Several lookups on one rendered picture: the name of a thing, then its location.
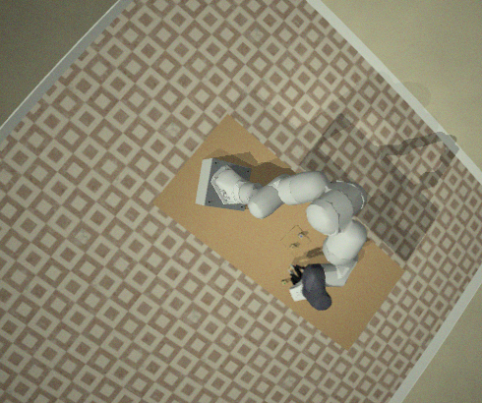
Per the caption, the tan flat mat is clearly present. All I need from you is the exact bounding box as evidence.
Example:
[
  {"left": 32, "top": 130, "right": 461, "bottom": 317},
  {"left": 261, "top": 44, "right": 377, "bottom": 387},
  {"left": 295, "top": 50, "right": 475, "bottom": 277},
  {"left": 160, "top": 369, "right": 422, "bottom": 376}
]
[{"left": 280, "top": 225, "right": 311, "bottom": 256}]

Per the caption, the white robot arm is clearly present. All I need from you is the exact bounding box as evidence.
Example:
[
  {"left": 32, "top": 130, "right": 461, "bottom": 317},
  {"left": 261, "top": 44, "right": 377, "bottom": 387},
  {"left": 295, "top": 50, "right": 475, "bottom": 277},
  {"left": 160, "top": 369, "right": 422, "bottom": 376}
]
[{"left": 211, "top": 165, "right": 367, "bottom": 311}]

